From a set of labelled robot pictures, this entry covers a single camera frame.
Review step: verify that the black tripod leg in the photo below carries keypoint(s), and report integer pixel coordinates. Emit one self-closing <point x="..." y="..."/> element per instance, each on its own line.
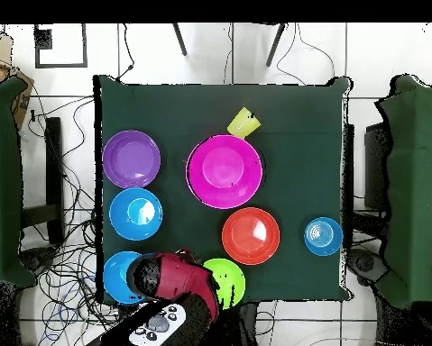
<point x="275" y="45"/>
<point x="179" y="39"/>

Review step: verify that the large orange-red bowl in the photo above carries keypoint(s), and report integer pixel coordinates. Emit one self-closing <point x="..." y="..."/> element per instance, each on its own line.
<point x="251" y="236"/>

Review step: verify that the green bowl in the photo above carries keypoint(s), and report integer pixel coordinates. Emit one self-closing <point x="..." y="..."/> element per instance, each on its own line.
<point x="231" y="281"/>

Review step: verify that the purple bowl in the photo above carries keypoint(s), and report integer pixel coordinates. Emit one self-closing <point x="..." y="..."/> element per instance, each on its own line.
<point x="132" y="159"/>

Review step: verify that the yellow plastic cup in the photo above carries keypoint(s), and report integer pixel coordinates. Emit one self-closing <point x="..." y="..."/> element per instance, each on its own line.
<point x="243" y="122"/>

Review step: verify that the black box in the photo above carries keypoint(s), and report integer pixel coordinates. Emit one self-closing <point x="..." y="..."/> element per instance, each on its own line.
<point x="376" y="165"/>

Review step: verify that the large blue bowl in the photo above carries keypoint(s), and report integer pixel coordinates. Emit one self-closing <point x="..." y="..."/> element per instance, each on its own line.
<point x="116" y="277"/>
<point x="136" y="214"/>

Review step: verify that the long black bar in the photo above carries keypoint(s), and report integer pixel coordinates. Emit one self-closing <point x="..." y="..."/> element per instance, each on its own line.
<point x="55" y="162"/>

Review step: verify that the large pink bowl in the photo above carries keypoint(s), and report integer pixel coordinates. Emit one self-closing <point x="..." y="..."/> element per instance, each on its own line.
<point x="224" y="171"/>

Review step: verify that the dark green tablecloth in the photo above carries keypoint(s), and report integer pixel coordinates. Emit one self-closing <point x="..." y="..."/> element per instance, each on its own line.
<point x="302" y="144"/>

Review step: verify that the green covered side table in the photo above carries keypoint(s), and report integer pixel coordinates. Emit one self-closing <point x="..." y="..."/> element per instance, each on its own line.
<point x="2" y="180"/>
<point x="414" y="180"/>

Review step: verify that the small blue bowl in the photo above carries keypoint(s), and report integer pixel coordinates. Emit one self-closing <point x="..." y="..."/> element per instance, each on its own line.
<point x="323" y="236"/>

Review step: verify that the black stand with knob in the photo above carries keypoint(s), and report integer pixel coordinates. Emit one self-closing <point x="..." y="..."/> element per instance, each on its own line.
<point x="38" y="259"/>

